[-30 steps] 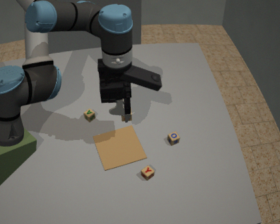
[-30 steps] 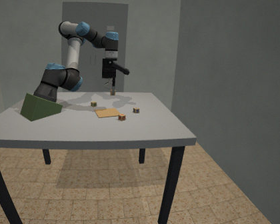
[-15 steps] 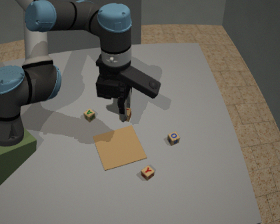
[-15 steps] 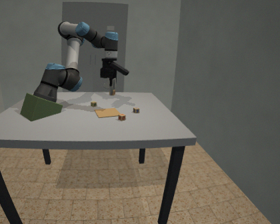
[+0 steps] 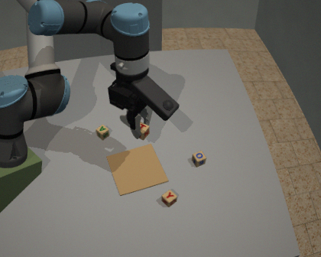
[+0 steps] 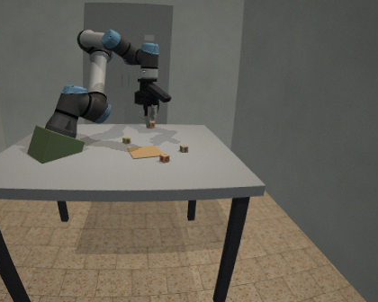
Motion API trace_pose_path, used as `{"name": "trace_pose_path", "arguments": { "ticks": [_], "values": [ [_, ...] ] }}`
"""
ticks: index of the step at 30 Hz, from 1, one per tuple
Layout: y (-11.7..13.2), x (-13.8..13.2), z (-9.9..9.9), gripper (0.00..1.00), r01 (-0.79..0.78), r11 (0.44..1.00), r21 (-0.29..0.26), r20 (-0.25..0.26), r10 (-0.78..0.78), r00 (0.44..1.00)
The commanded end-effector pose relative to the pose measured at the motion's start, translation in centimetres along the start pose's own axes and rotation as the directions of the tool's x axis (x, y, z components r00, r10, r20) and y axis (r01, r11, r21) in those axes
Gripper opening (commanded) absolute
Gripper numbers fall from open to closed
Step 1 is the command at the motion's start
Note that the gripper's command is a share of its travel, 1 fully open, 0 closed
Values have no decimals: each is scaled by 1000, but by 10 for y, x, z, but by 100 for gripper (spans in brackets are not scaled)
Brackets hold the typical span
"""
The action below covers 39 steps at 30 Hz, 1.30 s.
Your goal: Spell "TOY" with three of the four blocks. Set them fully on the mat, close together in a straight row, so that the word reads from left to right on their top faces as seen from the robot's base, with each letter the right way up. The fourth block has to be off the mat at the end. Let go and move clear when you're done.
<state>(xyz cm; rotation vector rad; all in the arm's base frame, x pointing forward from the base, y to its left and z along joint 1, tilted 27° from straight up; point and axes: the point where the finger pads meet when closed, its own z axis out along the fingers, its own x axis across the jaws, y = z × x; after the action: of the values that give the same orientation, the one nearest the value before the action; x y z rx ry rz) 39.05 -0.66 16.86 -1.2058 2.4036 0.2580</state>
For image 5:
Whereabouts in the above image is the tan flat mat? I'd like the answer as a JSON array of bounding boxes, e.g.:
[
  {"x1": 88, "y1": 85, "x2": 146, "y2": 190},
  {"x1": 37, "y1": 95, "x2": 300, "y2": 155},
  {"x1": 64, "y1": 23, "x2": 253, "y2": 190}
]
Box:
[{"x1": 106, "y1": 144, "x2": 169, "y2": 196}]

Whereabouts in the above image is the wooden letter block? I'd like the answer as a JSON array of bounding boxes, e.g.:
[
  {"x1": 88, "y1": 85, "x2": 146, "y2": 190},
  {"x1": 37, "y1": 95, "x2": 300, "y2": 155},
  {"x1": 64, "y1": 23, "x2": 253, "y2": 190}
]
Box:
[
  {"x1": 96, "y1": 125, "x2": 109, "y2": 140},
  {"x1": 192, "y1": 151, "x2": 206, "y2": 167},
  {"x1": 161, "y1": 190, "x2": 177, "y2": 207},
  {"x1": 139, "y1": 122, "x2": 150, "y2": 140}
]

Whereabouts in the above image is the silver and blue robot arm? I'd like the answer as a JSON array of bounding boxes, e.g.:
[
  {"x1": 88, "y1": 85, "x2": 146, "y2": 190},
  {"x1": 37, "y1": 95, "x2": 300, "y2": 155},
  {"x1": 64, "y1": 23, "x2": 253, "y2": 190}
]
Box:
[{"x1": 0, "y1": 0, "x2": 179, "y2": 168}]

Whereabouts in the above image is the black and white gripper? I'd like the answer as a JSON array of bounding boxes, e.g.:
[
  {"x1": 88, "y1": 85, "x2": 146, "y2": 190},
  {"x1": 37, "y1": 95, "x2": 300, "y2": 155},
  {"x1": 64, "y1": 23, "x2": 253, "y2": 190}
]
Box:
[{"x1": 108, "y1": 62, "x2": 153, "y2": 139}]

